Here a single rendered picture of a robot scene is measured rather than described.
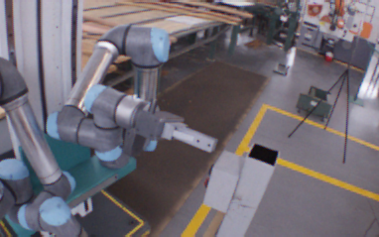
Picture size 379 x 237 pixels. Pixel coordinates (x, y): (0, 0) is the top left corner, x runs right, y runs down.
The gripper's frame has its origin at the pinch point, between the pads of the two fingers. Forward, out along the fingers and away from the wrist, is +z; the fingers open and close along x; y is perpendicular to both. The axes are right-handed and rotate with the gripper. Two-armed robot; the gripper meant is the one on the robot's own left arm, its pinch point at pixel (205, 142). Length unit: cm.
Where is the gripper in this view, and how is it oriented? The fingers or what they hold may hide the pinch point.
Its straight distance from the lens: 58.5
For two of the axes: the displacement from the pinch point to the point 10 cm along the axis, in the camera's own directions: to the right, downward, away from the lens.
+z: 8.9, 3.3, -3.1
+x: 3.3, 0.0, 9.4
